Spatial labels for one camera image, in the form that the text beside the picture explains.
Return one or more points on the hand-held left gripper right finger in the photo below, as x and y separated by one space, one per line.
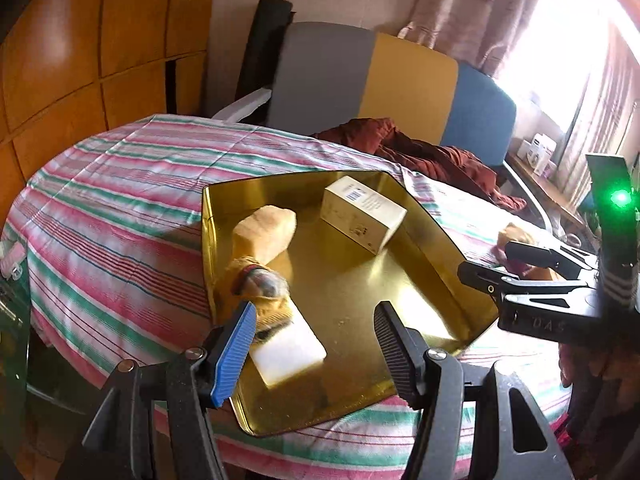
397 355

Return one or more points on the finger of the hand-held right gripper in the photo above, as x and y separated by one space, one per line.
540 255
545 310

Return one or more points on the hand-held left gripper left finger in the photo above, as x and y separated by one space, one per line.
232 355

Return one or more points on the yellow sponge block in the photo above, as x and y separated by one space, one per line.
516 236
265 232

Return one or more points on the golden metal tray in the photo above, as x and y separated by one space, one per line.
350 285

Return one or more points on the white rectangular block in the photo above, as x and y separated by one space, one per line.
290 357

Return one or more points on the wooden desk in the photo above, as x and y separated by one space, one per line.
550 195

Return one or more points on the yellow plush toy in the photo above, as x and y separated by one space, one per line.
255 285

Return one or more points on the small white box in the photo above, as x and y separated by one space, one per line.
524 150

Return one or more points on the large white box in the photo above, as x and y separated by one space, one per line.
544 146

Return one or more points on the pink patterned curtain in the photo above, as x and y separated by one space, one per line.
465 5
600 110

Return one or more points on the red-brown crumpled cloth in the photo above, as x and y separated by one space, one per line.
440 160

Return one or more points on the white cardboard box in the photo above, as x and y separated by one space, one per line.
362 215

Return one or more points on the striped tablecloth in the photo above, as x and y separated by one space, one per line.
125 200

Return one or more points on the glass side table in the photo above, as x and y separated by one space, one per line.
12 360

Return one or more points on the pink white plastic object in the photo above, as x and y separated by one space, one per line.
11 259

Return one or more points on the grey yellow blue chair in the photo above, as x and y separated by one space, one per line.
350 75

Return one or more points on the black rolled mat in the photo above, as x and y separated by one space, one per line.
260 45

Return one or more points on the wooden wardrobe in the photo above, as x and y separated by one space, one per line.
75 60

